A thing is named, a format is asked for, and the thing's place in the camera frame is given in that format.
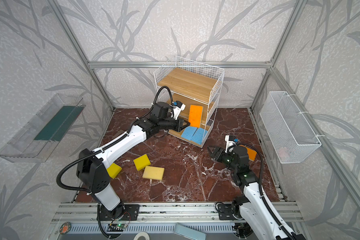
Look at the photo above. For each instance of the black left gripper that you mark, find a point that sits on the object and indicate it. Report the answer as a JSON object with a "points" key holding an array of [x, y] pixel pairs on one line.
{"points": [[178, 124]]}

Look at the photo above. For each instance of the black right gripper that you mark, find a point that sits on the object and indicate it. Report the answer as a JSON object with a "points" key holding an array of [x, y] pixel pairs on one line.
{"points": [[220, 154]]}

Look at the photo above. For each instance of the blue cellulose sponge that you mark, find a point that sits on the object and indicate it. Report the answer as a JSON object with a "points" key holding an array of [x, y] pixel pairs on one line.
{"points": [[189, 132], [199, 135]]}

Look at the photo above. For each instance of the orange scrub sponge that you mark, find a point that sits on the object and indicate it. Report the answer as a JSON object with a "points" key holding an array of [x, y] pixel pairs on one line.
{"points": [[251, 153], [195, 115]]}

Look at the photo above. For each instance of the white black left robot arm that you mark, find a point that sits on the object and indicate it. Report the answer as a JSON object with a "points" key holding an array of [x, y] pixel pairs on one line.
{"points": [[93, 170]]}

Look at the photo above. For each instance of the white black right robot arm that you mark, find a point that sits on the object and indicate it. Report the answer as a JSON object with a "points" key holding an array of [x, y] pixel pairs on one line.
{"points": [[254, 205]]}

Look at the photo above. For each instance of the pale yellow sponge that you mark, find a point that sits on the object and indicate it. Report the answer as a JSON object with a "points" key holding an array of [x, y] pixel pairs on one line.
{"points": [[153, 173]]}

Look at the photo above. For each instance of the yellow foam sponge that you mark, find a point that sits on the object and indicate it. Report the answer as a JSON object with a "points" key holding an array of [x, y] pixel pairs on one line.
{"points": [[142, 162]]}

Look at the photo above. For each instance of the yellow sponge blue backing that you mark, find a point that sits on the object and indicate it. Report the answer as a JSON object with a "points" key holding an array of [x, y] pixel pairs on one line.
{"points": [[113, 170]]}

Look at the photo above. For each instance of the light blue box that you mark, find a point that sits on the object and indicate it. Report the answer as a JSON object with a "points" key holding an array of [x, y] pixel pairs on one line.
{"points": [[189, 233]]}

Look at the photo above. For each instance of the white tape roll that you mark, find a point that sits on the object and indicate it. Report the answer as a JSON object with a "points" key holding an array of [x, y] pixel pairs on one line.
{"points": [[142, 236]]}

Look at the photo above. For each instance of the green circuit board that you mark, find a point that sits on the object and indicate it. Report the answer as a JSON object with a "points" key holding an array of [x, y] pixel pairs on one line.
{"points": [[117, 227]]}

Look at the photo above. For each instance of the round red sticker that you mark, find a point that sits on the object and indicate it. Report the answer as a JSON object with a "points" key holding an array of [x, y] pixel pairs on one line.
{"points": [[65, 228]]}

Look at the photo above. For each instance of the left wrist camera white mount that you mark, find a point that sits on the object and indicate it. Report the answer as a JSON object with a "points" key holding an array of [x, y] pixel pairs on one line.
{"points": [[177, 107]]}

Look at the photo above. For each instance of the white wire wooden shelf rack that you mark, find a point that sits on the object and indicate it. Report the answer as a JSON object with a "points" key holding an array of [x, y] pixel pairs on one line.
{"points": [[191, 83]]}

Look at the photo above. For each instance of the white wire mesh wall basket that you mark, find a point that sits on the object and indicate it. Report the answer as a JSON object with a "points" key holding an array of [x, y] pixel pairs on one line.
{"points": [[291, 135]]}

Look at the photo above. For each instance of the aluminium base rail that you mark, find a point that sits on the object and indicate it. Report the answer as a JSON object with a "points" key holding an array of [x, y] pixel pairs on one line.
{"points": [[216, 220]]}

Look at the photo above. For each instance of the clear wall tray green pad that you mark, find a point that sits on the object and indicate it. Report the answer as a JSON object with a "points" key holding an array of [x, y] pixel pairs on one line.
{"points": [[36, 141]]}

